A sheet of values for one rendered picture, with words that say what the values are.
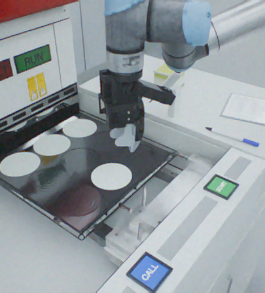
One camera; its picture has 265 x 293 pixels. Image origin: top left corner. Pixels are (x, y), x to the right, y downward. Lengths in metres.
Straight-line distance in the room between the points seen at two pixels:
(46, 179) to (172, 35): 0.45
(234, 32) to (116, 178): 0.42
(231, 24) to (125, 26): 0.23
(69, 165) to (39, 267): 0.26
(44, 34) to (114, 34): 0.38
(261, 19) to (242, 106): 0.32
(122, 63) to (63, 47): 0.41
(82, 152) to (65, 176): 0.10
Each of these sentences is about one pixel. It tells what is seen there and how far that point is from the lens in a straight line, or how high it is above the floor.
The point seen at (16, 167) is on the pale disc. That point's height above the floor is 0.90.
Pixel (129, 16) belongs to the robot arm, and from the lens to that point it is 0.66.
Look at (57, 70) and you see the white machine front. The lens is 1.08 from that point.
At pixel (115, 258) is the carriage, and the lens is 0.73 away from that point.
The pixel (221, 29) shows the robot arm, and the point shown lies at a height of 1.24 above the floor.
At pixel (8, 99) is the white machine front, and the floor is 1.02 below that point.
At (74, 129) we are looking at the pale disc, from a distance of 1.04.
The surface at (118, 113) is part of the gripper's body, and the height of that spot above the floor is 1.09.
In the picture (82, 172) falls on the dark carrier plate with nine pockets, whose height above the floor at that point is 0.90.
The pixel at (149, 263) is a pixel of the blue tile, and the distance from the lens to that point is 0.61.
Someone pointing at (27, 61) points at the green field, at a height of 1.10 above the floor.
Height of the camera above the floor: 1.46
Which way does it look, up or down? 37 degrees down
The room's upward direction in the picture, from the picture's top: straight up
